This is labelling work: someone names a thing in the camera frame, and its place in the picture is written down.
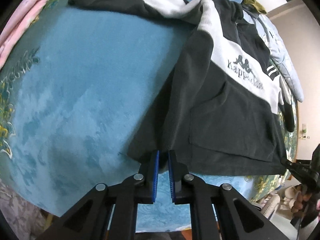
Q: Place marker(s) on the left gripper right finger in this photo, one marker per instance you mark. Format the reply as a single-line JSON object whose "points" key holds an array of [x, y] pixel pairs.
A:
{"points": [[217, 212]]}

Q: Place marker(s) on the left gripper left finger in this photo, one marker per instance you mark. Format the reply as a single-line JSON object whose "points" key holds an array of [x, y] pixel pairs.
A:
{"points": [[109, 212]]}

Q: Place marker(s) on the black and white hoodie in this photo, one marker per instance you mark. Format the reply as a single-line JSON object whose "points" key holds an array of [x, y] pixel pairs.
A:
{"points": [[218, 109]]}

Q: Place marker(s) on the person's right hand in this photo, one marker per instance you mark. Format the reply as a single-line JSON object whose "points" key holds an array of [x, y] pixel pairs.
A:
{"points": [[298, 204]]}

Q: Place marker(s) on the grey floral pillow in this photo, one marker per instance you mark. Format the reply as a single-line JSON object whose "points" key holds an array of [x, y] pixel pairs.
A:
{"points": [[24, 218]]}

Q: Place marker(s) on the teal floral bed blanket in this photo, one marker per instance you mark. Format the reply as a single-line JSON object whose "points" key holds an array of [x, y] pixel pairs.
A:
{"points": [[75, 89]]}

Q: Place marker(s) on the grey-blue floral quilt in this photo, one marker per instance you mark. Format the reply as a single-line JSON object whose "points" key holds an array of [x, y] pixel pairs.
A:
{"points": [[278, 52]]}

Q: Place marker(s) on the olive green garment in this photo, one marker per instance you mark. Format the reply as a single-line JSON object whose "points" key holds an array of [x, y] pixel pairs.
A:
{"points": [[254, 6]]}

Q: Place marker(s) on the pink folded garment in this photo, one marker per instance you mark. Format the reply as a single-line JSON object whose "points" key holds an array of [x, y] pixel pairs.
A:
{"points": [[17, 22]]}

